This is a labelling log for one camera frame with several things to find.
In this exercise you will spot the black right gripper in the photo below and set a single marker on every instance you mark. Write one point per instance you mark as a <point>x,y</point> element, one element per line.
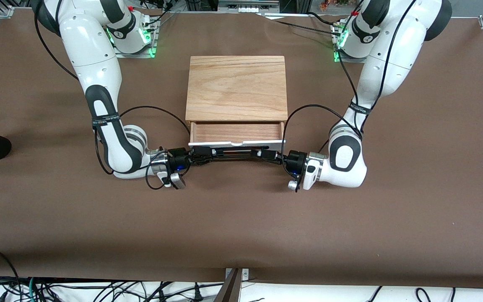
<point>178,159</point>

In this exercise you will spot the small metal edge bracket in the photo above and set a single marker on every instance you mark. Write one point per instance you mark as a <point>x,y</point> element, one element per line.
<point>245,273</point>

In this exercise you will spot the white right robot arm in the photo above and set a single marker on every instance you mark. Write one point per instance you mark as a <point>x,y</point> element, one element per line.
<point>94,54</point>

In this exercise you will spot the wooden drawer cabinet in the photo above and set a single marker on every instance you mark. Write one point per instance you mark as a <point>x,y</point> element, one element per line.
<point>237,88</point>

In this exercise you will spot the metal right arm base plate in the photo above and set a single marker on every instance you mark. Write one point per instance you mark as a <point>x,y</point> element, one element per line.
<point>141,53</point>

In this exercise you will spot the brown angled post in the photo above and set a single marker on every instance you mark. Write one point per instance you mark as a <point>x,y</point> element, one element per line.
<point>229,291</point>

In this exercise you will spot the brown table cover sheet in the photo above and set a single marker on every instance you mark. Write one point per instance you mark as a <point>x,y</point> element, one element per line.
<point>241,218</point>

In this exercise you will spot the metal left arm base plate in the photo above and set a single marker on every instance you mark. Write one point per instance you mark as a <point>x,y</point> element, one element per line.
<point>346,58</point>

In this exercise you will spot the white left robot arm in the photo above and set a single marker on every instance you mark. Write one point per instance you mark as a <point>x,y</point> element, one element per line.
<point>392,54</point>

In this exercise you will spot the grey background box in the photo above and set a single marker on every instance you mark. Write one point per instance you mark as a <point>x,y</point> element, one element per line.
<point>247,6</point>

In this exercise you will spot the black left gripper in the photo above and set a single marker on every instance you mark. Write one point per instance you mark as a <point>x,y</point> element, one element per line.
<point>295,160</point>

